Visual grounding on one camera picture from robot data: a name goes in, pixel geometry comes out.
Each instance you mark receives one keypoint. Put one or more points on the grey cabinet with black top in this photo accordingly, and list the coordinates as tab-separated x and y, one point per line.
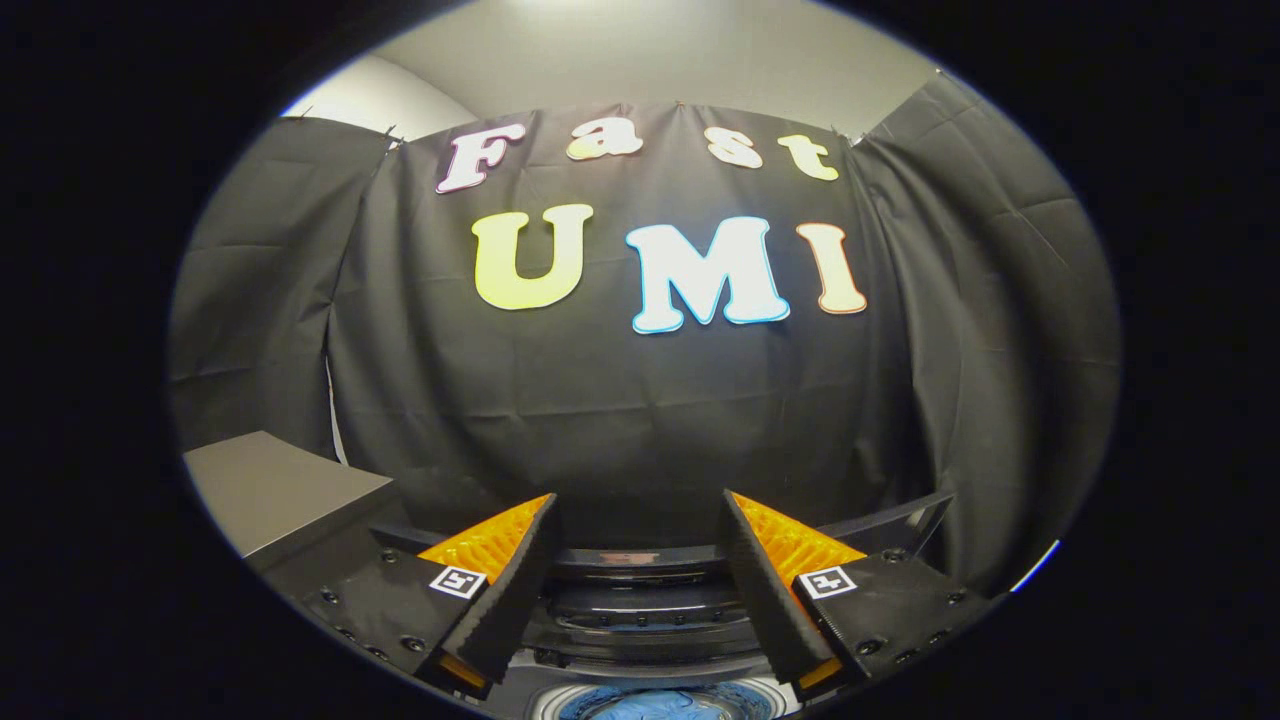
270	490

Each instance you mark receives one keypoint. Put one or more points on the black backdrop cloth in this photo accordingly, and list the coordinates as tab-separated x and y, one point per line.
620	420

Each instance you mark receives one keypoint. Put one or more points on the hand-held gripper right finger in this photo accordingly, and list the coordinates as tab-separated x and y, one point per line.
770	590

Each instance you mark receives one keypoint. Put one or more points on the light blue polo shirt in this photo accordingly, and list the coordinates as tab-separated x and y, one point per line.
650	708

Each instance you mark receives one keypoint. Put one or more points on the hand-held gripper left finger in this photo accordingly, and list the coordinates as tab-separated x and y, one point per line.
505	590

